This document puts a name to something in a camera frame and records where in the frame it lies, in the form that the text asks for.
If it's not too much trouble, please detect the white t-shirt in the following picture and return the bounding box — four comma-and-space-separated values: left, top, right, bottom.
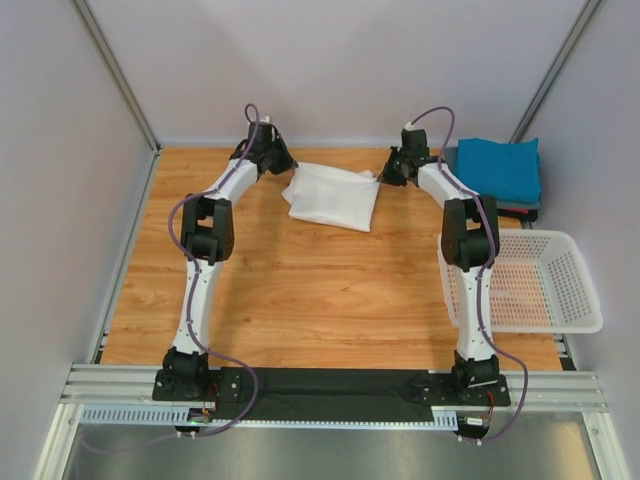
281, 162, 380, 232

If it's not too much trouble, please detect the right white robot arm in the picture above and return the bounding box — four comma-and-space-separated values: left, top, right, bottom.
378, 125, 499, 404

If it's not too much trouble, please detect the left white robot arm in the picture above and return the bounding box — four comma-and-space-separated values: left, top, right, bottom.
163, 117, 298, 401

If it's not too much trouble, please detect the folded black red t-shirt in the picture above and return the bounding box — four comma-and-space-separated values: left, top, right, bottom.
498, 207, 538, 223

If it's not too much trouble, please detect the white plastic basket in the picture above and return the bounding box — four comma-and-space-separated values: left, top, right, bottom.
437, 229, 604, 335

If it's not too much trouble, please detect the left aluminium corner post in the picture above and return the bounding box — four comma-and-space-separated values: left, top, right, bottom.
70, 0, 161, 153

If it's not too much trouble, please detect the aluminium corner post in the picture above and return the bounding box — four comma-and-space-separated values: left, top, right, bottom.
70, 0, 161, 153
508, 0, 606, 143

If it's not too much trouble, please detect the right aluminium corner post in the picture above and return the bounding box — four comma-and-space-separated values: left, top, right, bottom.
508, 0, 606, 143

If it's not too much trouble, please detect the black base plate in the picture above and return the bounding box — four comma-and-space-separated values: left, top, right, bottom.
152, 367, 511, 419

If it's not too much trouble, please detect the aluminium frame rail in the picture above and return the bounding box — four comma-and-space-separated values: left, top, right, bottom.
60, 364, 609, 413

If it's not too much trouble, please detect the grey slotted cable duct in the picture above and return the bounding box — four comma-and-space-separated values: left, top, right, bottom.
79, 404, 489, 432

